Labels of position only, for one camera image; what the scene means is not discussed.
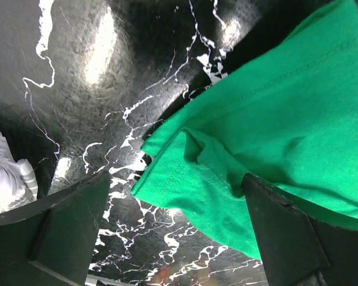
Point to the spiral bound manual booklet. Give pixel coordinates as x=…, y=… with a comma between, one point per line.
x=18, y=184

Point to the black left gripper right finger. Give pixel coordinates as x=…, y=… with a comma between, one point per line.
x=301, y=243

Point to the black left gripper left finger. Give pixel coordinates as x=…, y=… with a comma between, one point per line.
x=51, y=241

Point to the green t-shirt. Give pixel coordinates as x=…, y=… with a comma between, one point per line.
x=289, y=116

